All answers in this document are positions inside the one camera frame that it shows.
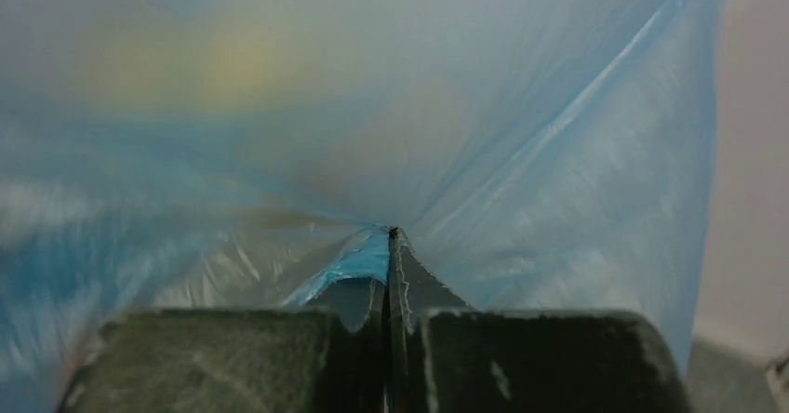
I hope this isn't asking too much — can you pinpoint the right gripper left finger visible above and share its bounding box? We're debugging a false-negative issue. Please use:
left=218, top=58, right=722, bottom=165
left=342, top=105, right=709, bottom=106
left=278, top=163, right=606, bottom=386
left=58, top=278, right=386, bottom=412

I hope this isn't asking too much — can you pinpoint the yellow plastic trash bin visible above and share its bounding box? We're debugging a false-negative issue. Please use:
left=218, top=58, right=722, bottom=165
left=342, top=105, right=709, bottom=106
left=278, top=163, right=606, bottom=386
left=78, top=24, right=303, bottom=118

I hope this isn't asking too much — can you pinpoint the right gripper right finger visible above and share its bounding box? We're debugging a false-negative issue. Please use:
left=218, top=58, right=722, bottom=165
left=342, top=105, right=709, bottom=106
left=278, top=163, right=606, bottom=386
left=388, top=228, right=692, bottom=413

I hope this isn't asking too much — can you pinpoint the blue plastic trash bag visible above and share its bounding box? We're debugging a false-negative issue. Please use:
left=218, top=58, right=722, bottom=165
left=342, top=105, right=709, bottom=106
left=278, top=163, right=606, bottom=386
left=1, top=0, right=725, bottom=412

